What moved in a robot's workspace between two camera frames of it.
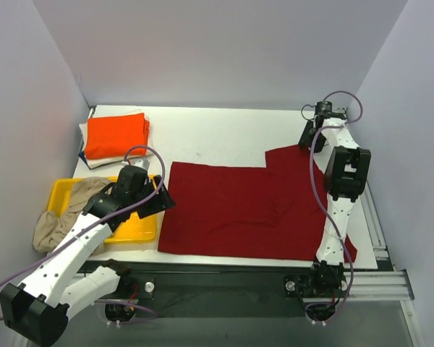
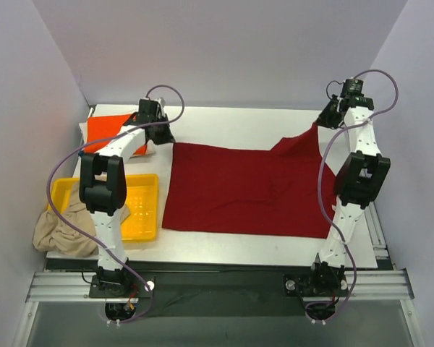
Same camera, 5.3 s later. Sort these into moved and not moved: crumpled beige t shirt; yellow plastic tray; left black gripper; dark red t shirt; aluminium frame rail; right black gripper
Moved: left black gripper; right black gripper; dark red t shirt
Not moved: crumpled beige t shirt; aluminium frame rail; yellow plastic tray
